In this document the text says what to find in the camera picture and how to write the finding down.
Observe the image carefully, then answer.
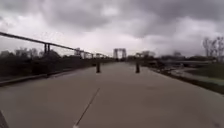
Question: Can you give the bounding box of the long bridge railing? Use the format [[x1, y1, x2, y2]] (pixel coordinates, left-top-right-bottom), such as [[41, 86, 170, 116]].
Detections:
[[0, 31, 111, 88]]

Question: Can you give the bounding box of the dark bollard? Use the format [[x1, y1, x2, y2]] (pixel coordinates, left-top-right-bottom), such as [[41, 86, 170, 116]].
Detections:
[[95, 61, 101, 74], [135, 62, 141, 74]]

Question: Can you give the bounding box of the row of dark bushes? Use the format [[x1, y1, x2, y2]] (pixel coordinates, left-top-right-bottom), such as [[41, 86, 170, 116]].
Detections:
[[0, 47, 98, 80]]

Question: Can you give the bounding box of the grey paved path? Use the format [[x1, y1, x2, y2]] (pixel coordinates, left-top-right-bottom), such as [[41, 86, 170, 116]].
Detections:
[[0, 61, 224, 128]]

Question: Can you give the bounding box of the grass slope with kerb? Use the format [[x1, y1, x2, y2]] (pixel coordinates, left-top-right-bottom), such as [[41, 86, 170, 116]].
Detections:
[[146, 59, 224, 95]]

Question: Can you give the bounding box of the row of bare trees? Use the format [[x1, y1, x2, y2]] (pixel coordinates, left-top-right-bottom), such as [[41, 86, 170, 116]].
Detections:
[[201, 35, 224, 63]]

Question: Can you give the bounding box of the distant tower structure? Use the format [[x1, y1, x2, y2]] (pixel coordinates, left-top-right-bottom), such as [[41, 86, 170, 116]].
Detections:
[[112, 47, 127, 60]]

